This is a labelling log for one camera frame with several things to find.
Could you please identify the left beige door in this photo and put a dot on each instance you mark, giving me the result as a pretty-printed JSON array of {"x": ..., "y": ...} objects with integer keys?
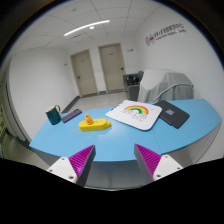
[{"x": 83, "y": 71}]

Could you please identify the right beige door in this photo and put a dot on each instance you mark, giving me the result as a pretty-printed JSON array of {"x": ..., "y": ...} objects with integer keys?
[{"x": 113, "y": 66}]

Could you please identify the grey metal cabinet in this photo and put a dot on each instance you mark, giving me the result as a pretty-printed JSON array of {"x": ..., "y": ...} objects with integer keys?
[{"x": 131, "y": 84}]

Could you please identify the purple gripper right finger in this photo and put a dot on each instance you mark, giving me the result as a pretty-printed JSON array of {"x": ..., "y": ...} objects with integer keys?
[{"x": 154, "y": 166}]

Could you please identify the black tablet case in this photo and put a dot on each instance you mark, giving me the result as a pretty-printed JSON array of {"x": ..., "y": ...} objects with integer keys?
[{"x": 171, "y": 114}]

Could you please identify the ceiling strip light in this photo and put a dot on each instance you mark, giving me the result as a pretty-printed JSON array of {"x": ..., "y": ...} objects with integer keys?
[{"x": 86, "y": 26}]

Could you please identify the beige door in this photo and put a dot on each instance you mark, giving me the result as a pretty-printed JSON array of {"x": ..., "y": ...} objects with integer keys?
[
  {"x": 113, "y": 66},
  {"x": 83, "y": 71}
]

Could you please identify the grey covered equipment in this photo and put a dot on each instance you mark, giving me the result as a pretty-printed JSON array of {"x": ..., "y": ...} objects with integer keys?
[{"x": 164, "y": 84}]

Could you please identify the red wall logo sign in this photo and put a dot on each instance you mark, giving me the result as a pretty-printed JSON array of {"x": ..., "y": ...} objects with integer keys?
[{"x": 170, "y": 30}]

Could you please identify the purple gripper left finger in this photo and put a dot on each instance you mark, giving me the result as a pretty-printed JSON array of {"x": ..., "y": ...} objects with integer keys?
[{"x": 75, "y": 168}]

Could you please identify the white rainbow board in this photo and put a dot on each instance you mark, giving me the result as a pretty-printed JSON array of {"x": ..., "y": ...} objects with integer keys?
[{"x": 136, "y": 114}]

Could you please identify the dark teal mug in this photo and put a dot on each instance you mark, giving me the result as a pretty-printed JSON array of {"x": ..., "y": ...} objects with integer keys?
[{"x": 53, "y": 114}]

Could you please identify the yellow power strip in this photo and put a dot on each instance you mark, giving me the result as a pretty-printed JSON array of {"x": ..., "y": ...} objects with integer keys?
[{"x": 98, "y": 124}]

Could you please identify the dark purple smartphone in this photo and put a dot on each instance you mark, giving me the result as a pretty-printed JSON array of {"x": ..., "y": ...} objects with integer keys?
[{"x": 71, "y": 115}]

